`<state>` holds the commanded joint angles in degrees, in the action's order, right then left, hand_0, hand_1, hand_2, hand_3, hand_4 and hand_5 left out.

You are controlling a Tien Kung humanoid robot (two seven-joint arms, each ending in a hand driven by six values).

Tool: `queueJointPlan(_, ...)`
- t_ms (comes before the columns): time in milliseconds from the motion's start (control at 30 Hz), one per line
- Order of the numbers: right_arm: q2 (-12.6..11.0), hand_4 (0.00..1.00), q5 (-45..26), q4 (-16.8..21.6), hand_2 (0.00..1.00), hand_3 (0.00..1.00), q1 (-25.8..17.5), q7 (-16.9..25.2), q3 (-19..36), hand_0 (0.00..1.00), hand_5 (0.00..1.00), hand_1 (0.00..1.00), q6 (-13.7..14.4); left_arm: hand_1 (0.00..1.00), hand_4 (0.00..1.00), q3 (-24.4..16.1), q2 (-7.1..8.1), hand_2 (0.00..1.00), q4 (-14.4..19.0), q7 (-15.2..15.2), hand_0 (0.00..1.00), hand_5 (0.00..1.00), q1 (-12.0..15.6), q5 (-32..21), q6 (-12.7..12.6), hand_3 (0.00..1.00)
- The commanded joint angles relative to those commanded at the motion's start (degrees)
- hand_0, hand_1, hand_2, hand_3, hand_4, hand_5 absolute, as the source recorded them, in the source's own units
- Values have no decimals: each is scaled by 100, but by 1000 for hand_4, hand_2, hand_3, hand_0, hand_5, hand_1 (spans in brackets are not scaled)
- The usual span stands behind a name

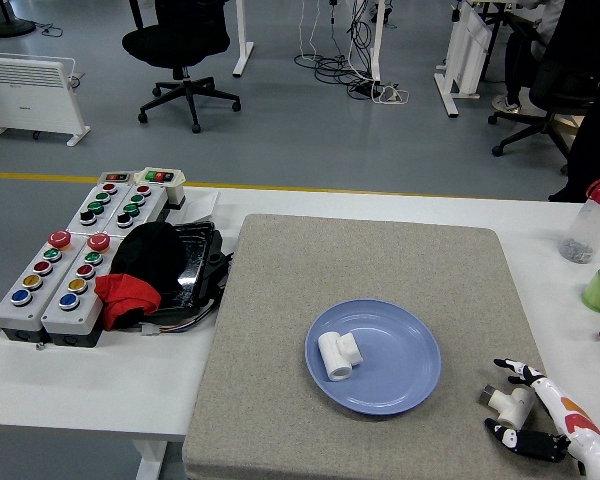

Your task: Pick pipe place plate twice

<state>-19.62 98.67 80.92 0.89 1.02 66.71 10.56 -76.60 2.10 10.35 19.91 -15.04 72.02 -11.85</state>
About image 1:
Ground blue plate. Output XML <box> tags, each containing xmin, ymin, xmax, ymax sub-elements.
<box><xmin>303</xmin><ymin>298</ymin><xmax>442</xmax><ymax>417</ymax></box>

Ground grey box red mushroom button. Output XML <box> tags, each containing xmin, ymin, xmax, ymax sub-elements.
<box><xmin>39</xmin><ymin>232</ymin><xmax>126</xmax><ymax>348</ymax></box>
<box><xmin>0</xmin><ymin>229</ymin><xmax>89</xmax><ymax>344</ymax></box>

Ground white desk leg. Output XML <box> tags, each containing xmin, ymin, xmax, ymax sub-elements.
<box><xmin>368</xmin><ymin>0</ymin><xmax>384</xmax><ymax>84</ymax></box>
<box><xmin>231</xmin><ymin>0</ymin><xmax>255</xmax><ymax>79</ymax></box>

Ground black plastic tray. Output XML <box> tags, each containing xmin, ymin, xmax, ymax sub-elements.
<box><xmin>149</xmin><ymin>219</ymin><xmax>234</xmax><ymax>324</ymax></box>

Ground white table leg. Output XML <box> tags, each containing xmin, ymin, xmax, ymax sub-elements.
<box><xmin>131</xmin><ymin>439</ymin><xmax>169</xmax><ymax>480</ymax></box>

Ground black round stand base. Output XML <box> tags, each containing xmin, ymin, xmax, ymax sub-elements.
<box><xmin>0</xmin><ymin>0</ymin><xmax>36</xmax><ymax>39</ymax></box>

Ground grey box green buttons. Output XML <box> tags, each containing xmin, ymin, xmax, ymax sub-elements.
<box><xmin>67</xmin><ymin>180</ymin><xmax>131</xmax><ymax>236</ymax></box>
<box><xmin>104</xmin><ymin>182</ymin><xmax>170</xmax><ymax>236</ymax></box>

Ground black office chair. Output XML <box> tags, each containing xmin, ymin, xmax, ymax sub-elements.
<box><xmin>121</xmin><ymin>0</ymin><xmax>242</xmax><ymax>134</ymax></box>
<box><xmin>486</xmin><ymin>59</ymin><xmax>600</xmax><ymax>177</ymax></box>

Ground white pipe fitting metal nut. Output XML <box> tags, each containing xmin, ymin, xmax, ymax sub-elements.
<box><xmin>478</xmin><ymin>383</ymin><xmax>536</xmax><ymax>431</ymax></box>

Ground white desk frame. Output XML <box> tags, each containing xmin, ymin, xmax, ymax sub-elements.
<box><xmin>433</xmin><ymin>0</ymin><xmax>514</xmax><ymax>119</ymax></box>

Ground seated person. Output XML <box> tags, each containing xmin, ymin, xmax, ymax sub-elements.
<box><xmin>491</xmin><ymin>0</ymin><xmax>600</xmax><ymax>114</ymax></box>

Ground clear bottle red lid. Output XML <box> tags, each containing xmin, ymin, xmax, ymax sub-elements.
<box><xmin>559</xmin><ymin>173</ymin><xmax>600</xmax><ymax>265</ymax></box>

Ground white panel heater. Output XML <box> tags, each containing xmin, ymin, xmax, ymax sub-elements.
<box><xmin>0</xmin><ymin>52</ymin><xmax>92</xmax><ymax>148</ymax></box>

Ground white floor cable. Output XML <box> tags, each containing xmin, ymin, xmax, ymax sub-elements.
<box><xmin>297</xmin><ymin>0</ymin><xmax>411</xmax><ymax>106</ymax></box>

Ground grey-brown mat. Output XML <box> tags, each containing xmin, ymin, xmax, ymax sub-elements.
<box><xmin>181</xmin><ymin>213</ymin><xmax>581</xmax><ymax>480</ymax></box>

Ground coloured wire bundle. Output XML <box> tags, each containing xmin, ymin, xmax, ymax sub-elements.
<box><xmin>138</xmin><ymin>294</ymin><xmax>222</xmax><ymax>339</ymax></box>

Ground red cloth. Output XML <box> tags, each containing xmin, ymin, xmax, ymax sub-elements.
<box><xmin>93</xmin><ymin>273</ymin><xmax>162</xmax><ymax>332</ymax></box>

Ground cream switch box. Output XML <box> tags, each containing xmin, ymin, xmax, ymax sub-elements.
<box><xmin>131</xmin><ymin>166</ymin><xmax>187</xmax><ymax>209</ymax></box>

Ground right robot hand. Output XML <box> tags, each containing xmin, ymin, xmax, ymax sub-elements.
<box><xmin>483</xmin><ymin>357</ymin><xmax>600</xmax><ymax>480</ymax></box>

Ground black cloth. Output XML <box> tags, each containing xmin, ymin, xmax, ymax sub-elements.
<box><xmin>108</xmin><ymin>222</ymin><xmax>187</xmax><ymax>301</ymax></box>

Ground black floor cable bundle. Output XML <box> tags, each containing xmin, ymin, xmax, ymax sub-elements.
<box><xmin>293</xmin><ymin>0</ymin><xmax>384</xmax><ymax>100</ymax></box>

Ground white paper box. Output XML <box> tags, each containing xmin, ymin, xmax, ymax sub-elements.
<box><xmin>181</xmin><ymin>191</ymin><xmax>221</xmax><ymax>224</ymax></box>

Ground white tee pipe fitting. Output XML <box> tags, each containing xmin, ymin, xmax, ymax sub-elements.
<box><xmin>317</xmin><ymin>330</ymin><xmax>365</xmax><ymax>384</ymax></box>

